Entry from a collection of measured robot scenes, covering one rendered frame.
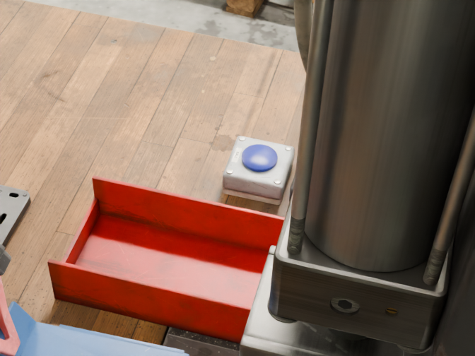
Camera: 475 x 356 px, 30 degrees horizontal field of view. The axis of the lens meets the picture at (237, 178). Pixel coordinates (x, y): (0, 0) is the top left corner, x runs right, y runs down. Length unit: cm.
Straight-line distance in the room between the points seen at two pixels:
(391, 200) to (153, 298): 47
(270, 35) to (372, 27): 235
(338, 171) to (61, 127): 70
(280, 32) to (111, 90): 163
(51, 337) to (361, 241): 40
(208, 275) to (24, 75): 40
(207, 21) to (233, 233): 186
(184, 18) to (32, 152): 175
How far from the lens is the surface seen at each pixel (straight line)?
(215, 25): 273
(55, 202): 99
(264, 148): 99
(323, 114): 40
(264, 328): 54
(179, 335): 88
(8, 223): 97
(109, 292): 87
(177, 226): 94
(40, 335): 78
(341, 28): 37
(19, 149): 106
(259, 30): 272
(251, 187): 97
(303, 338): 54
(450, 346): 45
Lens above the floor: 163
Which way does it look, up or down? 46 degrees down
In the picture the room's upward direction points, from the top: 2 degrees clockwise
